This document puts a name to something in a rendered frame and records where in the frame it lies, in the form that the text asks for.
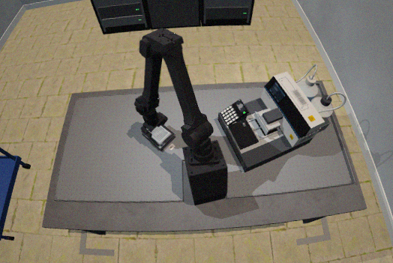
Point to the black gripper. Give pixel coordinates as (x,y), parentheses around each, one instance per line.
(161,119)

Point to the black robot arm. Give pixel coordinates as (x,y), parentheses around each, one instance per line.
(196,129)

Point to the clear plastic bottle with black cap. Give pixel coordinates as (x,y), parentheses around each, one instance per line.
(321,103)

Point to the white multiwell plate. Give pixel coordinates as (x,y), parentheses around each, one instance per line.
(159,134)

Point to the clear bottle with grey cap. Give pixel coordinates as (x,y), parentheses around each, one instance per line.
(309,91)

